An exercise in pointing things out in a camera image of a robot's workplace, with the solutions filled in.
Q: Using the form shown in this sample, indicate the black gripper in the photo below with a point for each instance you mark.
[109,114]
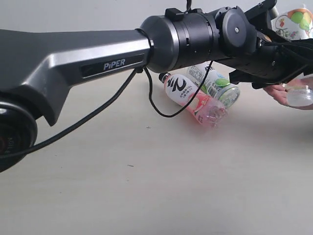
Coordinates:
[268,65]

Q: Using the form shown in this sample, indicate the floral label tea bottle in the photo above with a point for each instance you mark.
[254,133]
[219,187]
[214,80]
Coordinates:
[296,27]

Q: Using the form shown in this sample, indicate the lime drink bottle white label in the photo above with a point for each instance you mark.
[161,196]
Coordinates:
[215,85]

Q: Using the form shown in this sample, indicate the pink peach drink bottle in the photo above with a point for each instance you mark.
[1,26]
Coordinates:
[206,110]

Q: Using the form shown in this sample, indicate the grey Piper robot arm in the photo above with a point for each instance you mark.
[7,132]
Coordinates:
[37,70]

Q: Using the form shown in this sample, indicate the person's open hand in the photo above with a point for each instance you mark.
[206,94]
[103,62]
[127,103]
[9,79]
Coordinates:
[279,94]

